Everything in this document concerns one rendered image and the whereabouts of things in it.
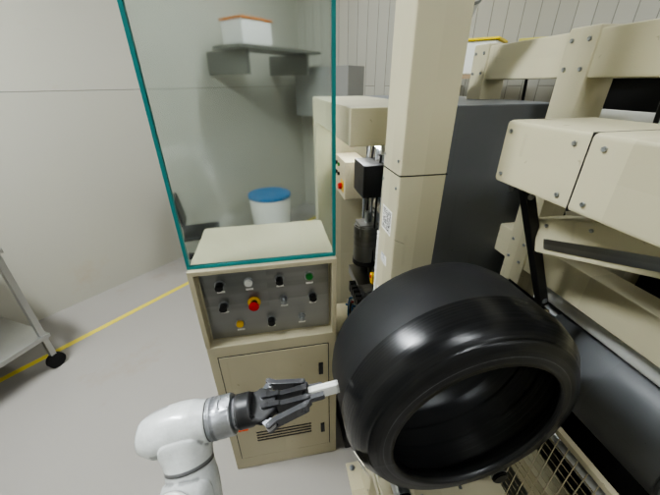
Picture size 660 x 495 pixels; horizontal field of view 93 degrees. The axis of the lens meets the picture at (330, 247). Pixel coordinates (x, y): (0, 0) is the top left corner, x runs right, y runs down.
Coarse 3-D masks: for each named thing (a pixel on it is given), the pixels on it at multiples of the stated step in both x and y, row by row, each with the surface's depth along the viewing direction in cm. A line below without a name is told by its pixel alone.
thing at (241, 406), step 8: (248, 392) 71; (256, 392) 73; (240, 400) 69; (248, 400) 69; (256, 400) 71; (264, 400) 71; (272, 400) 71; (240, 408) 68; (248, 408) 68; (256, 408) 70; (272, 408) 69; (240, 416) 67; (248, 416) 67; (256, 416) 68; (264, 416) 68; (272, 416) 69; (240, 424) 67; (248, 424) 68; (256, 424) 68
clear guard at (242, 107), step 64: (128, 0) 78; (192, 0) 80; (256, 0) 82; (320, 0) 85; (192, 64) 86; (256, 64) 89; (320, 64) 92; (192, 128) 93; (256, 128) 96; (320, 128) 100; (192, 192) 102; (256, 192) 106; (320, 192) 110; (192, 256) 112; (256, 256) 116; (320, 256) 121
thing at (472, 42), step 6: (492, 36) 260; (498, 36) 257; (468, 42) 271; (474, 42) 269; (480, 42) 267; (486, 42) 264; (492, 42) 262; (498, 42) 262; (504, 42) 283; (468, 48) 273; (474, 48) 270; (468, 54) 274; (468, 60) 276; (468, 66) 278; (468, 72) 279
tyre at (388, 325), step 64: (384, 320) 69; (448, 320) 61; (512, 320) 61; (384, 384) 62; (448, 384) 60; (512, 384) 93; (576, 384) 69; (384, 448) 66; (448, 448) 92; (512, 448) 80
